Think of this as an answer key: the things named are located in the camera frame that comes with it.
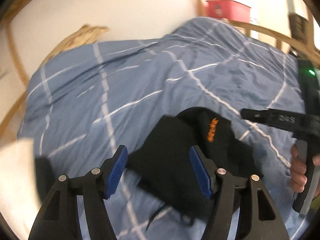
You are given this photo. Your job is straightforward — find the right hand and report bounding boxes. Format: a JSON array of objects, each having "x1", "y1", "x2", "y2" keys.
[{"x1": 290, "y1": 144, "x2": 308, "y2": 193}]

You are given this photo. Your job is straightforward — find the beige patterned pillow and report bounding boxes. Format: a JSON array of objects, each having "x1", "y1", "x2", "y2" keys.
[{"x1": 40, "y1": 24, "x2": 110, "y2": 66}]

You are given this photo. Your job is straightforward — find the blue checked duvet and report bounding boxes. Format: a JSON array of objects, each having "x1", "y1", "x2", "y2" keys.
[{"x1": 17, "y1": 17, "x2": 313, "y2": 239}]

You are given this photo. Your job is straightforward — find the wooden bunk bed frame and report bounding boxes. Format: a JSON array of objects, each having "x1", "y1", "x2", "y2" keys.
[{"x1": 0, "y1": 0, "x2": 320, "y2": 145}]

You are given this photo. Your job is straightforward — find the black pants with orange paw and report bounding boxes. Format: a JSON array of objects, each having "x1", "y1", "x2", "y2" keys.
[{"x1": 126, "y1": 107, "x2": 263, "y2": 226}]

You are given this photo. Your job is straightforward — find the red plastic storage box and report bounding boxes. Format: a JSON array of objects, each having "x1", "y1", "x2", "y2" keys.
[{"x1": 203, "y1": 0, "x2": 251, "y2": 23}]

